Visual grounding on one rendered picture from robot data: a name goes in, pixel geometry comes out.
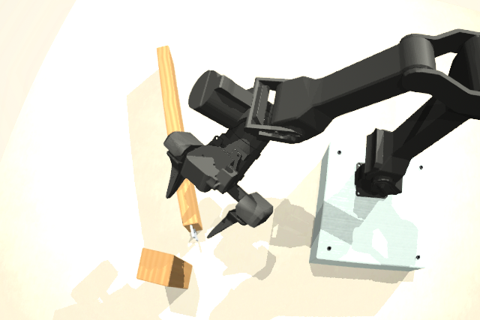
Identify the wooden post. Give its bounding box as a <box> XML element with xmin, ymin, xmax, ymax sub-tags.
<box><xmin>136</xmin><ymin>248</ymin><xmax>193</xmax><ymax>289</ymax></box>

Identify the long wooden rail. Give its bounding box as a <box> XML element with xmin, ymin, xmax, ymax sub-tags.
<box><xmin>157</xmin><ymin>45</ymin><xmax>203</xmax><ymax>242</ymax></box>

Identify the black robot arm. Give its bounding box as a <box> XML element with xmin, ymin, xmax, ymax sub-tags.
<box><xmin>181</xmin><ymin>28</ymin><xmax>480</xmax><ymax>199</ymax></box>

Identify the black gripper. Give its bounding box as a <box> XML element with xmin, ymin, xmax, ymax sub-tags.
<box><xmin>163</xmin><ymin>128</ymin><xmax>274</xmax><ymax>239</ymax></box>

